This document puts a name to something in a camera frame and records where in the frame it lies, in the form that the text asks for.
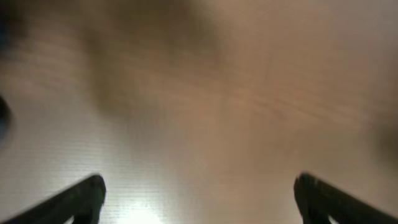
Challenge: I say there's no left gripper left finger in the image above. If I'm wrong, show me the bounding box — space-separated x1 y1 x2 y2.
2 174 106 224

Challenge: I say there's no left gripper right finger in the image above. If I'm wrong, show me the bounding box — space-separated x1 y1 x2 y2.
294 172 397 224

